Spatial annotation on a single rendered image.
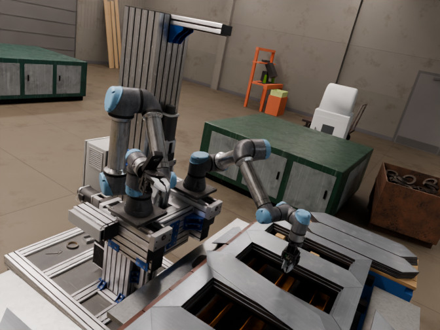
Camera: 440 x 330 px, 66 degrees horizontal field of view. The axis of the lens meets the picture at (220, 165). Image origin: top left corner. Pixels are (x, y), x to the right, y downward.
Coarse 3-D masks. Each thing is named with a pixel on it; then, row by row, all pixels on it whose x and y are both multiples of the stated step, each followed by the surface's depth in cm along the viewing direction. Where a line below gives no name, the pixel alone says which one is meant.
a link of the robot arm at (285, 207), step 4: (280, 204) 173; (284, 204) 172; (288, 204) 173; (280, 208) 167; (284, 208) 168; (288, 208) 169; (292, 208) 169; (284, 212) 167; (288, 212) 168; (292, 212) 167; (284, 216) 167; (288, 216) 167; (280, 220) 167; (284, 220) 170; (288, 220) 167
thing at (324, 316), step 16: (272, 224) 234; (304, 240) 224; (240, 256) 194; (272, 256) 200; (336, 256) 215; (304, 272) 192; (208, 288) 166; (224, 288) 166; (336, 288) 184; (192, 304) 155; (240, 304) 162; (256, 304) 159; (304, 304) 164; (336, 304) 170; (272, 320) 155
